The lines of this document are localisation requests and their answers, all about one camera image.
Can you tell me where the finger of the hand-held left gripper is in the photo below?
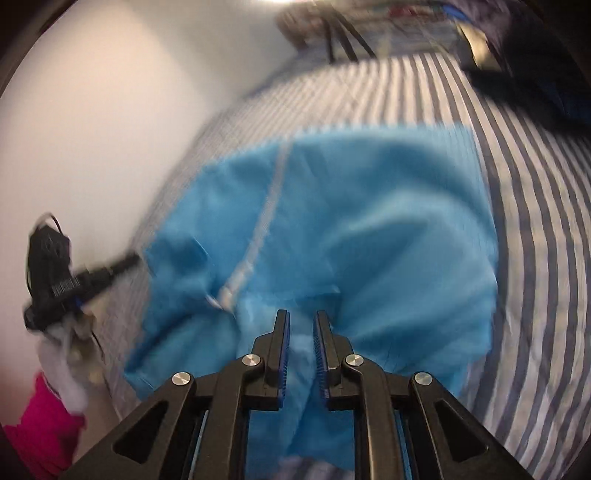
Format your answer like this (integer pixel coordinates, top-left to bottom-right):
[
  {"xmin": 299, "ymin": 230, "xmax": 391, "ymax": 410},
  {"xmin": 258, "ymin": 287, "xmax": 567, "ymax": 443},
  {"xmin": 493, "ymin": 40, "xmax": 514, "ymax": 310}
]
[{"xmin": 81, "ymin": 251, "xmax": 140, "ymax": 297}]

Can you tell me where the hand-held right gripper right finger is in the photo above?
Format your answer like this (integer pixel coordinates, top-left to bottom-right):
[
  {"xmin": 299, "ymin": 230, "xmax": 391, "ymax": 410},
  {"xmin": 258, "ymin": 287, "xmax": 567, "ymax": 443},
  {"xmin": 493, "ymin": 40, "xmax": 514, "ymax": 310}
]
[{"xmin": 313, "ymin": 310, "xmax": 532, "ymax": 480}]

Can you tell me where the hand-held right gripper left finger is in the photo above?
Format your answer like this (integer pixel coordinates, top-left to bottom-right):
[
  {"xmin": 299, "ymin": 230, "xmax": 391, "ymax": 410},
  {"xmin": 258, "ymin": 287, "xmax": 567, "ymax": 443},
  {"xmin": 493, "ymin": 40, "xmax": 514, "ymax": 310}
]
[{"xmin": 60, "ymin": 309, "xmax": 291, "ymax": 480}]

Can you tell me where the light blue work coat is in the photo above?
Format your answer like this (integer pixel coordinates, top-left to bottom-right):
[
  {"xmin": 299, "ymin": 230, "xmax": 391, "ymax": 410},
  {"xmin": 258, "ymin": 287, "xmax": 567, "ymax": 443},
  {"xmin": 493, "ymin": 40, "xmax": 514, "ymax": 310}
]
[{"xmin": 124, "ymin": 127, "xmax": 499, "ymax": 472}]

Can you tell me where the person's left hand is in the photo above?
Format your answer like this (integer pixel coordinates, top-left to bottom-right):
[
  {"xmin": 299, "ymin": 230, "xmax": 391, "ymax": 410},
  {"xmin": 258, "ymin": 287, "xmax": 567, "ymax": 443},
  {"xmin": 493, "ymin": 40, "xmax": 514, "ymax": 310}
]
[{"xmin": 39, "ymin": 313, "xmax": 94, "ymax": 411}]

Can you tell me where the bed with striped sheet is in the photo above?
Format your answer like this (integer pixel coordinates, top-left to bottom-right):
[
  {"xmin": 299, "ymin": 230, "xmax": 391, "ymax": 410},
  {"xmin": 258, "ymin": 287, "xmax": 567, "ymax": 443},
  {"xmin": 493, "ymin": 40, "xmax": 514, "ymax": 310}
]
[{"xmin": 88, "ymin": 51, "xmax": 591, "ymax": 480}]

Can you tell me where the black tripod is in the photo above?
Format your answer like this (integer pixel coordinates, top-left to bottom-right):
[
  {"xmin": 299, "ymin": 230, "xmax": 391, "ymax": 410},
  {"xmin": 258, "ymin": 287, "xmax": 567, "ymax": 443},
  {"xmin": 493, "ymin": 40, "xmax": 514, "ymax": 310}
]
[{"xmin": 323, "ymin": 14, "xmax": 376, "ymax": 63}]

